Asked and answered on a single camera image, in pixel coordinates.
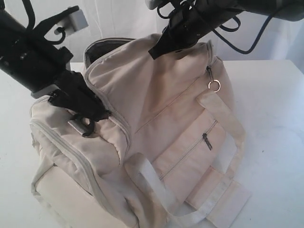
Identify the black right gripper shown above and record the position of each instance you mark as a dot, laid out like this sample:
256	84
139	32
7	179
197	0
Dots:
189	21

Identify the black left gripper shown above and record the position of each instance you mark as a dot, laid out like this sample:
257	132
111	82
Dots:
34	62

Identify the metal key ring zipper pull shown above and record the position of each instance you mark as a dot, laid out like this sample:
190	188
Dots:
214	85

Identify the beige fabric duffel bag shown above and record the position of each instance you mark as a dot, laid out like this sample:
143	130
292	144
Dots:
167	154

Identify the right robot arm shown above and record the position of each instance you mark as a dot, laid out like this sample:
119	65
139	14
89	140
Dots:
290	10

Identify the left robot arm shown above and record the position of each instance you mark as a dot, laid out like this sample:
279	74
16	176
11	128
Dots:
43	27

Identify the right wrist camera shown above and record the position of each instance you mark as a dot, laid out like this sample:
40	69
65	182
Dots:
153	4

